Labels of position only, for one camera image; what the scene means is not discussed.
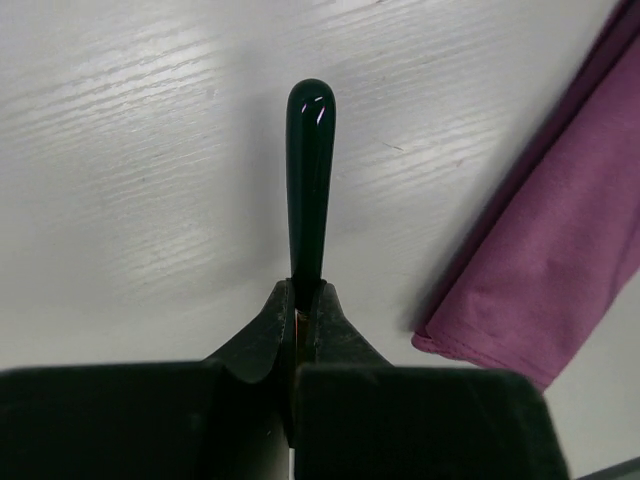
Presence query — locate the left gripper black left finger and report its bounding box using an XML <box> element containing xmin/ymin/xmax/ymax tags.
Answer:
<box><xmin>207</xmin><ymin>280</ymin><xmax>295</xmax><ymax>384</ymax></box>

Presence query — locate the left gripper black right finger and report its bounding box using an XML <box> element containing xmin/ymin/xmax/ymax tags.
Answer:
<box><xmin>297</xmin><ymin>281</ymin><xmax>391</xmax><ymax>366</ymax></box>

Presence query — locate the gold knife dark handle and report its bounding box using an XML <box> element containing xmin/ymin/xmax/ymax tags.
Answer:
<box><xmin>284</xmin><ymin>78</ymin><xmax>339</xmax><ymax>361</ymax></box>

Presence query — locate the purple cloth napkin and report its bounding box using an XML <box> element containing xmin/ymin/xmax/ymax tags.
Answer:
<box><xmin>412</xmin><ymin>1</ymin><xmax>639</xmax><ymax>389</ymax></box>

